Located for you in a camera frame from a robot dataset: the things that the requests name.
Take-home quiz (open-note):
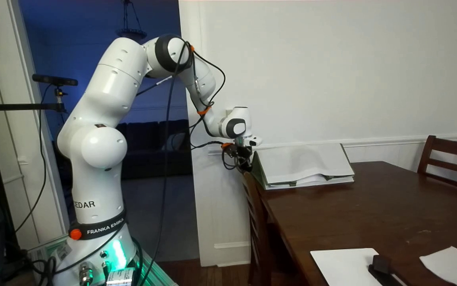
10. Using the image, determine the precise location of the white paper sheet with stapler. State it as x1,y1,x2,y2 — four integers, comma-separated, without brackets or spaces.
311,248,401,286

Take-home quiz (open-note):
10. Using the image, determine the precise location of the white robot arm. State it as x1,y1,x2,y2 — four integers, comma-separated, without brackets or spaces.
57,37,258,242

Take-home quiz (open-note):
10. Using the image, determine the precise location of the large white paper stack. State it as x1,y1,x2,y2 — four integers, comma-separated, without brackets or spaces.
254,143,354,191

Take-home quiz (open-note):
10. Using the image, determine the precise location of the black camera on stand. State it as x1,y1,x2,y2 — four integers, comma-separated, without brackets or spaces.
32,75,78,86

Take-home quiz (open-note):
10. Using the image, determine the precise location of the small white paper note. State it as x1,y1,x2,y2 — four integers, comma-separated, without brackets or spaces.
419,246,457,286

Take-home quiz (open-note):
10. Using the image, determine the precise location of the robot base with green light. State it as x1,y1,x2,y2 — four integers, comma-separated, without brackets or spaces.
28,227,178,286

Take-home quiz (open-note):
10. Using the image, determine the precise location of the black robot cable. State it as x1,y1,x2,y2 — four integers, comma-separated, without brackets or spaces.
132,41,241,286

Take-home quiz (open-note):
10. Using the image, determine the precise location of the wooden chair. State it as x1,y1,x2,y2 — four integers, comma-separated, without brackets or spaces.
417,135,457,188
241,172,271,286

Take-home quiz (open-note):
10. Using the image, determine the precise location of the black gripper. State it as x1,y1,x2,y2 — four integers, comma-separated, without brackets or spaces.
222,143,252,172

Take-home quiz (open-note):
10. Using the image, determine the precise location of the dark wooden dining table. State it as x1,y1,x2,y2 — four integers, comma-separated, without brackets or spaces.
262,162,457,286

